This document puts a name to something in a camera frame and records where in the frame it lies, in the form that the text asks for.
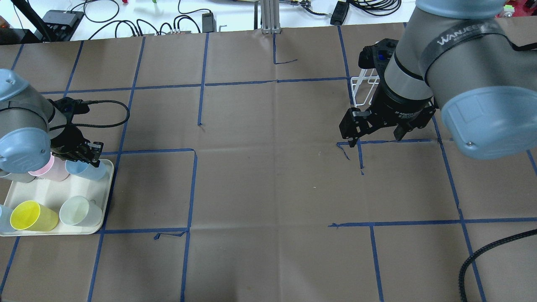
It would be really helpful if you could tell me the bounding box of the black electronics box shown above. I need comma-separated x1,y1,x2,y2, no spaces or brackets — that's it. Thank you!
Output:
34,10,85,42

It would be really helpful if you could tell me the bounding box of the cream plastic tray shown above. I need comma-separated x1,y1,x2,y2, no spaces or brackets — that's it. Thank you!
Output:
1,159,115,237

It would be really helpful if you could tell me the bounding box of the cream white plastic cup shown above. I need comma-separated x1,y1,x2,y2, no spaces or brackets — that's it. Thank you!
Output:
59,196,102,227

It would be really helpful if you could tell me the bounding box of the white wire cup rack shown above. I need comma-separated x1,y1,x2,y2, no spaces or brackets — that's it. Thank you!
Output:
350,69,380,108

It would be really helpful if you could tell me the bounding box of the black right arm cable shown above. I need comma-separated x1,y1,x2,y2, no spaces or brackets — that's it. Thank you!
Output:
459,229,537,302

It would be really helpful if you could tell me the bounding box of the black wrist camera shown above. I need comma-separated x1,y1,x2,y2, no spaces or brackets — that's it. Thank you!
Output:
357,38,399,71
49,97,90,125

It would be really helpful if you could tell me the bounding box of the grey plastic cup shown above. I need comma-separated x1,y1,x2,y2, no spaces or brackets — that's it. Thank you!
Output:
0,170,35,183

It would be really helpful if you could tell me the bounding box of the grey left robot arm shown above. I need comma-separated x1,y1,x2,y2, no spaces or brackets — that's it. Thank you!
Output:
0,69,103,173

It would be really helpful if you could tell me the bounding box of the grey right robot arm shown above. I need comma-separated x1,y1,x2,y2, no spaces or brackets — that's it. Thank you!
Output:
339,0,537,160

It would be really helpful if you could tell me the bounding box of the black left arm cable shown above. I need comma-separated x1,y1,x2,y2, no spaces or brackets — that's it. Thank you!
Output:
73,100,130,128

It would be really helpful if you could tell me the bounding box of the aluminium frame post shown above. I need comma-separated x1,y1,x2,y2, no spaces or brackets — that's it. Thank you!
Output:
260,0,281,34

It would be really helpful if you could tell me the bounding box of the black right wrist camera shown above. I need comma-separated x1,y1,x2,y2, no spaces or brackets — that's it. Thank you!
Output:
357,38,399,71

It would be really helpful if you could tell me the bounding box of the pink plastic cup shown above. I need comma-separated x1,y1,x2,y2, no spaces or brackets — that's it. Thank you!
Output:
29,153,69,182

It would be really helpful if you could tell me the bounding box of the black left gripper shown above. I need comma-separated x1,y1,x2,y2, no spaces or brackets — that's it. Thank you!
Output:
51,126,104,165

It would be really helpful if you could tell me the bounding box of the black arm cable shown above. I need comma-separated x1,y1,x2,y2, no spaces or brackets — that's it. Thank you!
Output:
73,100,130,128
459,229,537,302

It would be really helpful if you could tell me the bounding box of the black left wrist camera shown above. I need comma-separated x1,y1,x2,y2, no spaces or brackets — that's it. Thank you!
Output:
49,97,90,125

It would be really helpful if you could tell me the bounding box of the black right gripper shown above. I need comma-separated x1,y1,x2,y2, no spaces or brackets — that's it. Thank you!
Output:
340,86,437,148

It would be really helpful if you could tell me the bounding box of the black power adapter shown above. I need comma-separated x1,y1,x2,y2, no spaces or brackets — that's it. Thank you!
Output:
330,0,350,26

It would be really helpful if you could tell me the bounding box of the light blue plastic cup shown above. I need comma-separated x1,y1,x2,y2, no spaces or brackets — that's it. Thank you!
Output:
65,161,107,180

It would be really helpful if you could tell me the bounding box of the yellow plastic cup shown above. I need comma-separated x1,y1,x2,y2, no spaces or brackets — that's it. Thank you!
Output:
10,200,59,232

